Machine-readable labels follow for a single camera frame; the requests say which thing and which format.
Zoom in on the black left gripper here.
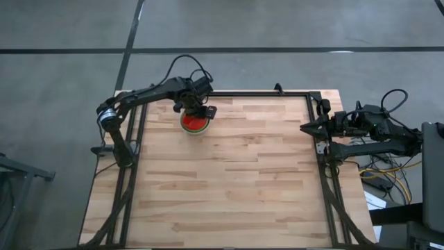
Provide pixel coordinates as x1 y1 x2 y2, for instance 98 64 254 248
175 92 208 119

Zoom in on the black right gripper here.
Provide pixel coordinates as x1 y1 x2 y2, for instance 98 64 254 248
300 115 353 140

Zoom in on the red plastic bowl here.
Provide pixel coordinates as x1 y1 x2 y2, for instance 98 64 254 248
182 112 210 132

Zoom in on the black power adapter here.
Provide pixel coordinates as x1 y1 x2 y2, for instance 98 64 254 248
364 176 395 192

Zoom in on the white paper sheet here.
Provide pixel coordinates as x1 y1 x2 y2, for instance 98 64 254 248
364 190 388 211

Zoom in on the black support beam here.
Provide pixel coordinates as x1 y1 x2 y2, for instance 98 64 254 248
369 203 425 226

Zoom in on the dark grey equipment case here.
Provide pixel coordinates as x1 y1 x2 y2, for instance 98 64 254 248
421 121 444 234

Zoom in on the dark grey box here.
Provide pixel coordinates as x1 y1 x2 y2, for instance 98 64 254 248
406 221 444 250

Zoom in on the grey metal stand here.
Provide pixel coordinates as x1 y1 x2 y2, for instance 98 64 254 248
0 152 56 250

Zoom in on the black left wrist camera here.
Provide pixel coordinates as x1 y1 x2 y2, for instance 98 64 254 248
203 105 218 120

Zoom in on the silver metal bracket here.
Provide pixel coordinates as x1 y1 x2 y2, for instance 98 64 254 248
315 140 329 156

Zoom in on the black aluminium table frame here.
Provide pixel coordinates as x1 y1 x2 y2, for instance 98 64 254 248
78 90 377 249

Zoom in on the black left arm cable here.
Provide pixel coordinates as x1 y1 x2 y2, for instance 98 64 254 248
162 53 214 86

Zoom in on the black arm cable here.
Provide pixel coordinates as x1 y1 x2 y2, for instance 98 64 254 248
380 88 409 115
162 53 214 86

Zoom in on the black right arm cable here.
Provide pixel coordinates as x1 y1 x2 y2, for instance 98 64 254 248
380 88 409 115

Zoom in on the yellow cable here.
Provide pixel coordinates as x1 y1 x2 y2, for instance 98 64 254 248
359 161 422 206

